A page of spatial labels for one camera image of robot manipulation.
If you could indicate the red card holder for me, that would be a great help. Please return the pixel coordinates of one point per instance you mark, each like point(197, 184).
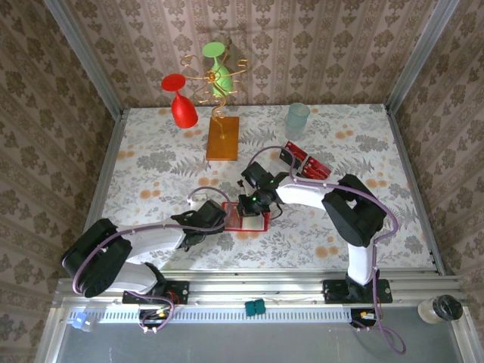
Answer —
point(253, 225)

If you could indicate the clear acrylic card stand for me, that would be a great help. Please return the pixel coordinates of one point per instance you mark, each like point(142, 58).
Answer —
point(276, 168)

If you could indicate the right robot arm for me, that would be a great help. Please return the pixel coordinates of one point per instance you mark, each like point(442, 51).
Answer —
point(302, 191)

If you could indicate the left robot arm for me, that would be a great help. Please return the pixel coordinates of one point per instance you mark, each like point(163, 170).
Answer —
point(155, 236)

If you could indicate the clear bluish plastic cup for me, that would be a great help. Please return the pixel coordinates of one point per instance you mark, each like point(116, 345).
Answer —
point(296, 121)

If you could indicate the teal connector block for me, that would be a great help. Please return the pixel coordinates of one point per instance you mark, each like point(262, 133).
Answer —
point(255, 308)

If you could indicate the red wine glass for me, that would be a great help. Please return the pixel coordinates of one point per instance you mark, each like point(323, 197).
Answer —
point(184, 111)

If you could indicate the black terminal with yellow plug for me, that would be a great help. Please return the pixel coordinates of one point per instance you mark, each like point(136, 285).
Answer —
point(363, 317)
point(151, 317)

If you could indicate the green wine glass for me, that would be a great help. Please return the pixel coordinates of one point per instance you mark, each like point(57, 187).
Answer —
point(220, 81)

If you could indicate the grey metal tray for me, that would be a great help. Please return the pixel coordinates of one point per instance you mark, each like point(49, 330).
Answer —
point(246, 344)

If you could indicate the glass jar with black lid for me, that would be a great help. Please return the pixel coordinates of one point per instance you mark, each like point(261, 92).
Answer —
point(440, 309)

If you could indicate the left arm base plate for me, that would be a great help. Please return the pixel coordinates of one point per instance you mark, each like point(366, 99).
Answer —
point(177, 292)

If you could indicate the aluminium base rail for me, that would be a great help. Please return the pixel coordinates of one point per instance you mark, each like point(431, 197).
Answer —
point(257, 287)

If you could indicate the aluminium table side rail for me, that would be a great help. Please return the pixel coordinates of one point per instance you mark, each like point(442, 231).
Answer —
point(416, 189)
point(105, 170)

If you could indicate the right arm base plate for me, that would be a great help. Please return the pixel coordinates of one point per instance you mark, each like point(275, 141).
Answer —
point(334, 292)

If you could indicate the aluminium frame post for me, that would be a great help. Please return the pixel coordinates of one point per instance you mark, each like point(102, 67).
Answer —
point(88, 60)
point(419, 56)

